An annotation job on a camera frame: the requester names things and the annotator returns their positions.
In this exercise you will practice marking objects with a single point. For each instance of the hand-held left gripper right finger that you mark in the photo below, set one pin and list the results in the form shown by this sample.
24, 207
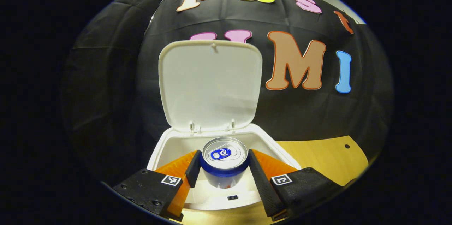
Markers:
261, 186

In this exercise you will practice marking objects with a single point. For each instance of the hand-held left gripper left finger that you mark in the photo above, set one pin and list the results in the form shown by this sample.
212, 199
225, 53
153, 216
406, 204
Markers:
194, 168

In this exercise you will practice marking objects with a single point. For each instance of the blue silver pop can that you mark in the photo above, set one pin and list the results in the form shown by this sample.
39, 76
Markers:
224, 154

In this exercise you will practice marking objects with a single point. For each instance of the white desktop garbage bin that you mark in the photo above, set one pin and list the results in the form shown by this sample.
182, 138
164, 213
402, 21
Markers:
208, 83

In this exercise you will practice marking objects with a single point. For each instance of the wooden desktop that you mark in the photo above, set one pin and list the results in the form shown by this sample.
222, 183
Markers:
317, 161

